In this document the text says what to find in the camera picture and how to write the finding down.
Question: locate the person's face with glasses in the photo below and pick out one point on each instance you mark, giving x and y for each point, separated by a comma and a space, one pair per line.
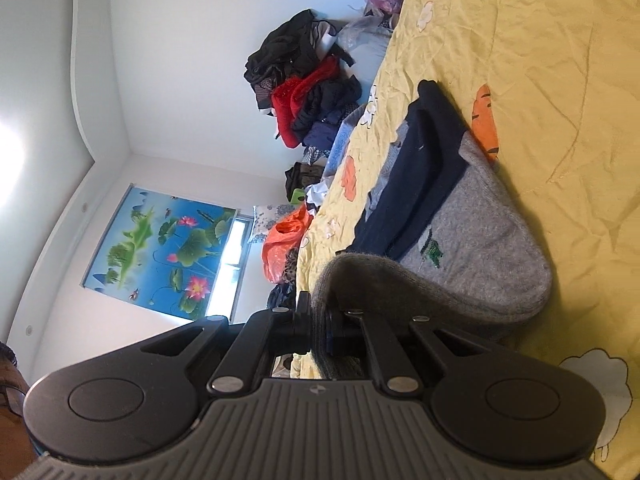
17, 452

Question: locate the window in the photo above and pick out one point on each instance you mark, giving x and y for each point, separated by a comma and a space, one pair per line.
226, 290

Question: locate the black clothes on pile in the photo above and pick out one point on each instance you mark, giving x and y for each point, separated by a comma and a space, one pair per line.
295, 48

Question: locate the dark navy clothes on pile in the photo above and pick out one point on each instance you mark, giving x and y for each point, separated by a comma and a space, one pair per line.
324, 108

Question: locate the light blue towel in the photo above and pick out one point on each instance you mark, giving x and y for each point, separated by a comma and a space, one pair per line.
341, 141

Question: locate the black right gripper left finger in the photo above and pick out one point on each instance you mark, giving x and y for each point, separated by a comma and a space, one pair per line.
140, 399

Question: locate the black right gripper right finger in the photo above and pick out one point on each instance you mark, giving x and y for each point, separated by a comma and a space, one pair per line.
487, 400

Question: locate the patterned pillow by window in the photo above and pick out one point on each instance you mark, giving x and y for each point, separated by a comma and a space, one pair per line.
265, 218

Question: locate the white translucent plastic bag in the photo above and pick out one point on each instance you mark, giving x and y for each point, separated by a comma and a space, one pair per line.
365, 41

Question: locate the grey knitted sweater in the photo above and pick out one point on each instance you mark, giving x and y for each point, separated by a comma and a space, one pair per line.
441, 238

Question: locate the red garment on pile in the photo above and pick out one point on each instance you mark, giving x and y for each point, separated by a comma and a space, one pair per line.
289, 98

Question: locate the dark olive garment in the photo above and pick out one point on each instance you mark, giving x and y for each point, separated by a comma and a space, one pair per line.
300, 175

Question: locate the yellow floral bed quilt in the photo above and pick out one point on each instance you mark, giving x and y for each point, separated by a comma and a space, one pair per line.
551, 89

